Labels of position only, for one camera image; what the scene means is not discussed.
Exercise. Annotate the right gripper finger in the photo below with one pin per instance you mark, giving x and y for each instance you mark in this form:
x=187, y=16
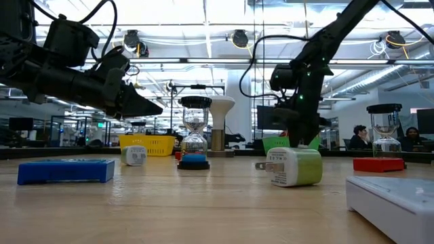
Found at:
x=302, y=140

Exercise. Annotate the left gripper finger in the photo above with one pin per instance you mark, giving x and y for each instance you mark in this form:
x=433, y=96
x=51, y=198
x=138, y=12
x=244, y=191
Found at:
x=135, y=105

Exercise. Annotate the green white USB charger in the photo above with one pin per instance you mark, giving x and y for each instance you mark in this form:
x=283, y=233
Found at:
x=134, y=156
x=298, y=167

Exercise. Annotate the orange sand hourglass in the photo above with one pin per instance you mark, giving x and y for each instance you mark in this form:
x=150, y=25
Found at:
x=384, y=108

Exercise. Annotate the red rectangular box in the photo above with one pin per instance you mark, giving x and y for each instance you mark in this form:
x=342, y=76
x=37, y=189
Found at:
x=378, y=165

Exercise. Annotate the blue sand hourglass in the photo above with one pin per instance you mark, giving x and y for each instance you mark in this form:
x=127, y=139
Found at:
x=194, y=159

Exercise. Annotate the blue rectangular box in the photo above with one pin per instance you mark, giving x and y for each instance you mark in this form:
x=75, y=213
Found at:
x=66, y=172

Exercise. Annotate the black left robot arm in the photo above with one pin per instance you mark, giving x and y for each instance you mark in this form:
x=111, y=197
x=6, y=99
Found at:
x=20, y=51

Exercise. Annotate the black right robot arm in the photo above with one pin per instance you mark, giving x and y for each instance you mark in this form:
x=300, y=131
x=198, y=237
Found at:
x=332, y=34

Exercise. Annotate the green plastic basket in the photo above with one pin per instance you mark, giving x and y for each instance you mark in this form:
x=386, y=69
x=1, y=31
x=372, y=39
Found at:
x=274, y=144

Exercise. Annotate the small black ceiling reel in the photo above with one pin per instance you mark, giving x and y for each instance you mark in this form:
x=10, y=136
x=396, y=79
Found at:
x=170, y=85

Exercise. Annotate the black monitor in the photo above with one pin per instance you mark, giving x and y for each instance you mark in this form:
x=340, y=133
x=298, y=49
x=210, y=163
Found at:
x=20, y=123
x=266, y=118
x=425, y=120

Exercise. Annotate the distant robot work cell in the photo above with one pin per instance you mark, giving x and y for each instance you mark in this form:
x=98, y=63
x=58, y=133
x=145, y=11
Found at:
x=81, y=130

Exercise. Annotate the yellow plastic basket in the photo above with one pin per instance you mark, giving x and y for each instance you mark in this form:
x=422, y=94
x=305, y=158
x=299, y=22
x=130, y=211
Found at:
x=152, y=145

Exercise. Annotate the person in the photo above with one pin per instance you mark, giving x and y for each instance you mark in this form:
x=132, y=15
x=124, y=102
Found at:
x=357, y=139
x=412, y=138

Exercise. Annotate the white building column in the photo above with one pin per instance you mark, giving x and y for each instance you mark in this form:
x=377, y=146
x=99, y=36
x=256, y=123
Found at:
x=242, y=101

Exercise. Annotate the red digital clock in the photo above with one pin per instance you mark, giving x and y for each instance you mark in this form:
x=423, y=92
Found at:
x=177, y=156

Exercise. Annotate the white mushroom table lamp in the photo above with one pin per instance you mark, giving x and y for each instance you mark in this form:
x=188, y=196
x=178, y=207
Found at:
x=223, y=105

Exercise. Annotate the white rectangular box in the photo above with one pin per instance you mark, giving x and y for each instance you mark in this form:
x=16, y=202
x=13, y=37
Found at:
x=396, y=206

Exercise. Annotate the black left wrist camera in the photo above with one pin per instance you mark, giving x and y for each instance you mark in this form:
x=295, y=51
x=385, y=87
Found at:
x=112, y=61

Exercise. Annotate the black aluminium table frame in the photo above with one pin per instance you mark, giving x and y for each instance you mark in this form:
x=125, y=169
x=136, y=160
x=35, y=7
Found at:
x=68, y=151

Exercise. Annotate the distant black gantry frame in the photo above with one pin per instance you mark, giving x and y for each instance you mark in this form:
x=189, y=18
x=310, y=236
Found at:
x=198, y=86

